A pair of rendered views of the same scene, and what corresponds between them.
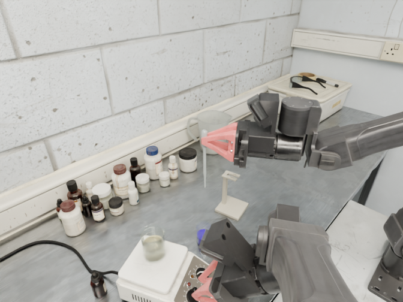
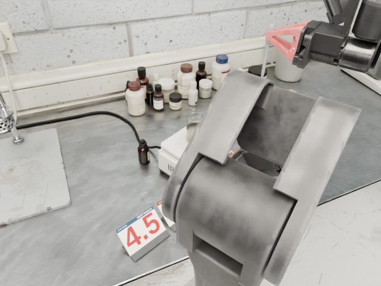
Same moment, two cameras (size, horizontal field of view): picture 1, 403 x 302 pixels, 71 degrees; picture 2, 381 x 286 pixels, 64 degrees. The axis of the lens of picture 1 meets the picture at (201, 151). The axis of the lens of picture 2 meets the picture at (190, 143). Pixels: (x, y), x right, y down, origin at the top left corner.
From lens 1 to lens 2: 0.16 m
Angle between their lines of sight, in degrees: 18
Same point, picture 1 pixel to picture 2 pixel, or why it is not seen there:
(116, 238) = (168, 126)
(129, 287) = (167, 157)
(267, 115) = (342, 11)
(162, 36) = not seen: outside the picture
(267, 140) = (334, 40)
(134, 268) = (174, 143)
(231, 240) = not seen: hidden behind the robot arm
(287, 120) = (363, 18)
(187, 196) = not seen: hidden behind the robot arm
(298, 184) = (373, 129)
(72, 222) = (135, 101)
